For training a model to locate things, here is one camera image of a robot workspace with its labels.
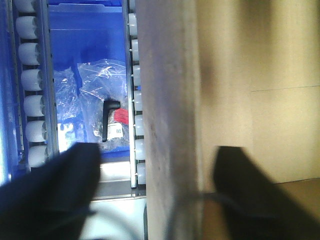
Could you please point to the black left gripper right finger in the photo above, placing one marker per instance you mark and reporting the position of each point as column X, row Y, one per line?
column 254, row 207

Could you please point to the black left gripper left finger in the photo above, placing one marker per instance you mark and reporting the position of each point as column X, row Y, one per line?
column 53, row 201

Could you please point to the brown cardboard box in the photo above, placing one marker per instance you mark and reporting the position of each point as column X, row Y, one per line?
column 235, row 73

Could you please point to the middle white roller track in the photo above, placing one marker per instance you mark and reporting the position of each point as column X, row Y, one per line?
column 137, row 156

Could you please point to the white roller track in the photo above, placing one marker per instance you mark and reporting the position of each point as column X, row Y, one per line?
column 137, row 156
column 35, row 83

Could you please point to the clear plastic bag left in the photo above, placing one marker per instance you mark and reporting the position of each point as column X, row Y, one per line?
column 68, row 107

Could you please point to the left white roller track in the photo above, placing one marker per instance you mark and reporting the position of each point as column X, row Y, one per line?
column 35, row 83

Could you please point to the blue parts bin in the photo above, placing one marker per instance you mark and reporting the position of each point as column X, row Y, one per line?
column 83, row 31

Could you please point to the clear bag with black handle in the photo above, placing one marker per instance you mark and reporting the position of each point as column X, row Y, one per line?
column 103, row 99

